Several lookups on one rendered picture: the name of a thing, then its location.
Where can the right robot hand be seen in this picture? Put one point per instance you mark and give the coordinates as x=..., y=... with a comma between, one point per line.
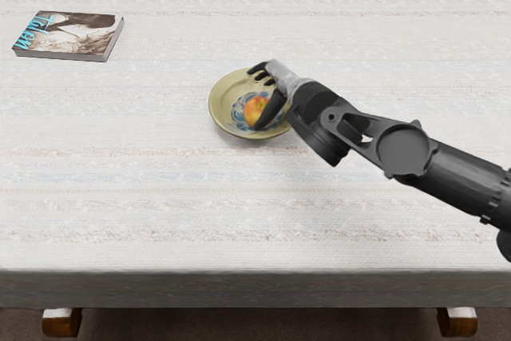
x=284, y=76

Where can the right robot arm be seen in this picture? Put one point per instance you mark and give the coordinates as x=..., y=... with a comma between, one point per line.
x=399, y=149

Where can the beige plate with blue pattern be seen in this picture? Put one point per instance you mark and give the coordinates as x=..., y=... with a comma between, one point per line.
x=227, y=99

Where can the orange red peach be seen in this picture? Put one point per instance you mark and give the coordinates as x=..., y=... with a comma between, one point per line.
x=254, y=109

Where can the paperback book with photo cover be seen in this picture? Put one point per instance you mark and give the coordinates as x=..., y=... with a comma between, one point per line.
x=70, y=35

